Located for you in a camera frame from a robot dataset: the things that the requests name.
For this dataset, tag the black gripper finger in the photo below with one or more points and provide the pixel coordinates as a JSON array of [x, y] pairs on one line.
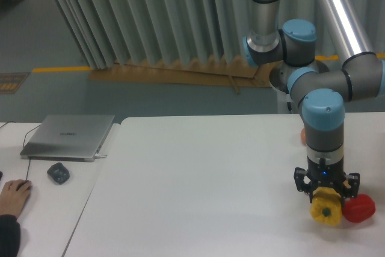
[[303, 183], [349, 187]]

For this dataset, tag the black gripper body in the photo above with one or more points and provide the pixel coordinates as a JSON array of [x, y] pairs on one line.
[[327, 175]]

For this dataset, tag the yellow bell pepper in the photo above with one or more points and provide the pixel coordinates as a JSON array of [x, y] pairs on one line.
[[326, 206]]

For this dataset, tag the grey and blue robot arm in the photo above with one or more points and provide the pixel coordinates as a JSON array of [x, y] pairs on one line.
[[318, 93]]

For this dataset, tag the dark sleeved forearm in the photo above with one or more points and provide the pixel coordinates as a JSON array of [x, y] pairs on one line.
[[10, 235]]

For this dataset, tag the red bell pepper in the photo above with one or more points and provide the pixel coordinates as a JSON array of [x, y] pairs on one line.
[[359, 209]]

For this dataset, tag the person's hand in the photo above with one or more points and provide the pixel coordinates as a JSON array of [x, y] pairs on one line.
[[13, 201]]

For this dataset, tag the brown egg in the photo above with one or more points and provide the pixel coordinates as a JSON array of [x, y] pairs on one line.
[[303, 136]]

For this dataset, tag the brown cardboard sheet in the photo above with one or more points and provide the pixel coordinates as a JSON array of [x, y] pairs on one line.
[[236, 74]]

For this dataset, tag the grey folding curtain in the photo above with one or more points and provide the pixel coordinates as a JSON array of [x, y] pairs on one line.
[[157, 31]]

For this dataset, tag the silver laptop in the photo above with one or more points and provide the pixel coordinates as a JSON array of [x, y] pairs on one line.
[[68, 137]]

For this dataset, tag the small black gadget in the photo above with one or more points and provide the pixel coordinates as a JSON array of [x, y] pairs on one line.
[[58, 173]]

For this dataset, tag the black computer mouse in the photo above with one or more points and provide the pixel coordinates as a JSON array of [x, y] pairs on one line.
[[25, 185]]

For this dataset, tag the floor warning sign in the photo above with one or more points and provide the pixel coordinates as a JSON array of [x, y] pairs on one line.
[[10, 82]]

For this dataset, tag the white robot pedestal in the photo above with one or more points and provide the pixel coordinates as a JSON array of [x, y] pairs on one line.
[[278, 78]]

